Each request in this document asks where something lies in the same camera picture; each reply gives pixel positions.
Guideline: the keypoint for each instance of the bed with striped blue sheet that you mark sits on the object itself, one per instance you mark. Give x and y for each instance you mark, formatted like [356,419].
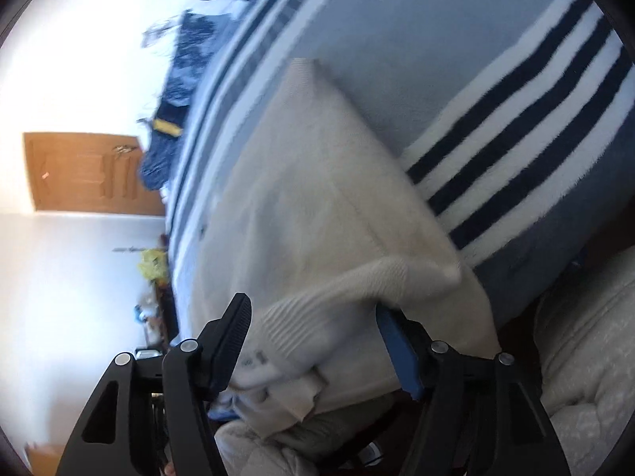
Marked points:
[421,59]

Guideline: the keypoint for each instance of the person's quilted white pants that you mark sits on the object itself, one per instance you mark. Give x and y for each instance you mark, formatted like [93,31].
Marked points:
[585,357]

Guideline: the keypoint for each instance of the patterned striped duvet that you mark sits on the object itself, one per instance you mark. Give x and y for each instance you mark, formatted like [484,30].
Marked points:
[183,74]

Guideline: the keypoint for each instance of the thin metal pole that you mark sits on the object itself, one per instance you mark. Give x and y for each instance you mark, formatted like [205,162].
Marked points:
[130,249]

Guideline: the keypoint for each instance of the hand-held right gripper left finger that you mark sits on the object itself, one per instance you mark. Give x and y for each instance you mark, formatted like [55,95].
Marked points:
[228,347]

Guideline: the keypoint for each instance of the blue spray bottle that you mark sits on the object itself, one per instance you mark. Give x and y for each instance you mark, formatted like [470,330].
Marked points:
[140,312]

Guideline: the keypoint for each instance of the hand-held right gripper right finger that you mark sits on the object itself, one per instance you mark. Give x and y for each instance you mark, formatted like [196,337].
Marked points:
[397,352]

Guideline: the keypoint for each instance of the brown wooden door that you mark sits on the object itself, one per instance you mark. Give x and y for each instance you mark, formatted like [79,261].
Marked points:
[89,173]

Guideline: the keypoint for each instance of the dark side table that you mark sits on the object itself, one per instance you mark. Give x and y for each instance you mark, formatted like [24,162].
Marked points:
[169,307]

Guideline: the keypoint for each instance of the yellow plastic bag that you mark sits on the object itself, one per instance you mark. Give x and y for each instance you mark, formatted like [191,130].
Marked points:
[154,264]

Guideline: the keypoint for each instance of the light grey sweater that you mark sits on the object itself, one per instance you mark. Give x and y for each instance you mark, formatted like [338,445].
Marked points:
[322,238]

